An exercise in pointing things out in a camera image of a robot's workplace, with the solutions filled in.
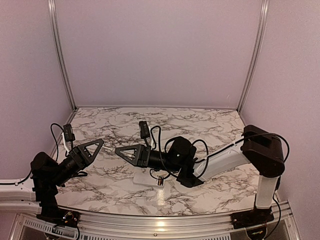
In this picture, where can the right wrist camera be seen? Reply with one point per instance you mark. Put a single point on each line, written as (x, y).
(145, 132)

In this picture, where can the white remote control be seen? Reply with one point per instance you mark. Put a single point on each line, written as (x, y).
(144, 179)

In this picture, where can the left aluminium frame post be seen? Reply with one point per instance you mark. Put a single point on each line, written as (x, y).
(59, 51)

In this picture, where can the right aluminium frame post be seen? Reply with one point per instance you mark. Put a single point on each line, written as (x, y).
(261, 29)

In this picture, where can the aluminium frame post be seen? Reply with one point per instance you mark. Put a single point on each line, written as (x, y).
(261, 29)
(59, 51)

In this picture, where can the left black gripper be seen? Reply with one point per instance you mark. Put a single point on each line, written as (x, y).
(81, 156)

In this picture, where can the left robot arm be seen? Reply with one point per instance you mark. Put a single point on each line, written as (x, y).
(37, 192)

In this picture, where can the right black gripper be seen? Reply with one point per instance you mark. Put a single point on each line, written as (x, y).
(142, 152)

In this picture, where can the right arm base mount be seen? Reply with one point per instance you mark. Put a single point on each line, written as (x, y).
(250, 218)

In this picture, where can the silver pen tool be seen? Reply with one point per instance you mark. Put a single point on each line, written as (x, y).
(112, 152)

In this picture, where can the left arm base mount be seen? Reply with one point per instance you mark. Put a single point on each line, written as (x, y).
(60, 217)

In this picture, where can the battery in remote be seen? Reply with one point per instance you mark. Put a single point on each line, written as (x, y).
(160, 181)

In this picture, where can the front aluminium rail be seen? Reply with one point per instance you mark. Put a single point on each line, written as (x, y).
(106, 226)

